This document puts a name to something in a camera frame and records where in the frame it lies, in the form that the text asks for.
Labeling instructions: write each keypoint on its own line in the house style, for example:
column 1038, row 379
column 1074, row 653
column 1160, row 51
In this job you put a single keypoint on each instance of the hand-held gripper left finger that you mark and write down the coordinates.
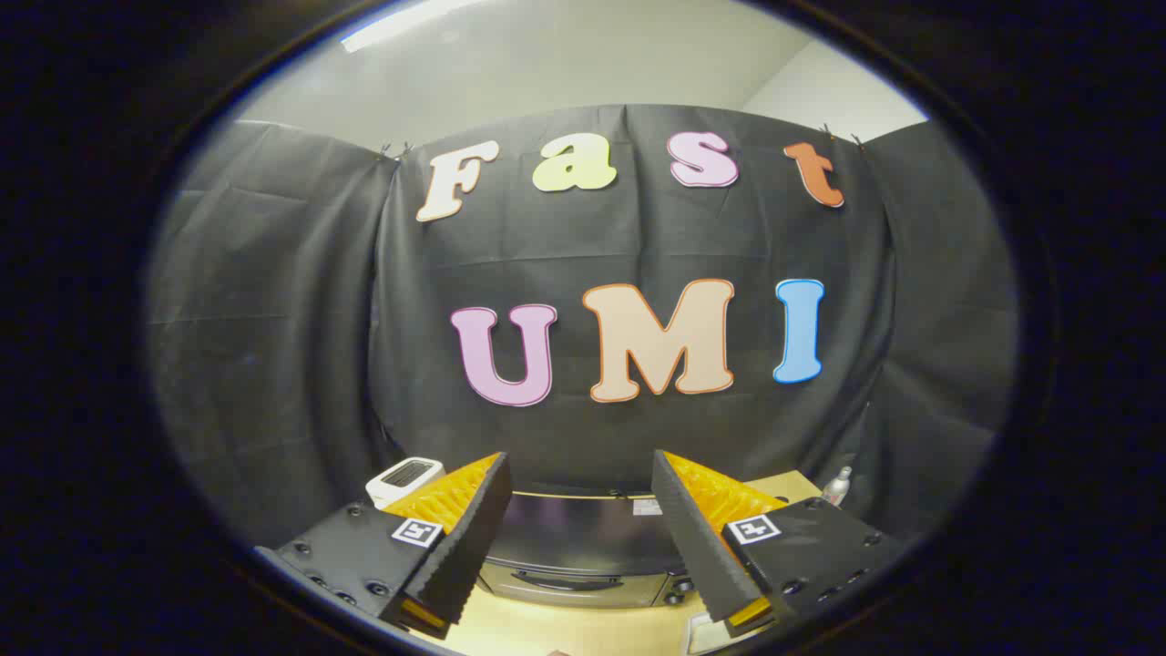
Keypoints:
column 474, row 538

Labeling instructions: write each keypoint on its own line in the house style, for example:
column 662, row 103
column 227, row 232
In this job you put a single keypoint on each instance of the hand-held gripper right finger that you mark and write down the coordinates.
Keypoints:
column 692, row 547

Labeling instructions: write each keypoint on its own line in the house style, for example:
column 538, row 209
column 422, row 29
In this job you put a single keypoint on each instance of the black toaster oven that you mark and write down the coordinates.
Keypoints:
column 583, row 538

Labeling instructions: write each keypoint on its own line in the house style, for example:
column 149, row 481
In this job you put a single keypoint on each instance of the white toaster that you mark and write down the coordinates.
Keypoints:
column 401, row 478

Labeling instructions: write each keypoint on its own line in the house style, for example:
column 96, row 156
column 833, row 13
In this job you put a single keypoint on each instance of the pink label bottle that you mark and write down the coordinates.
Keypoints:
column 836, row 487

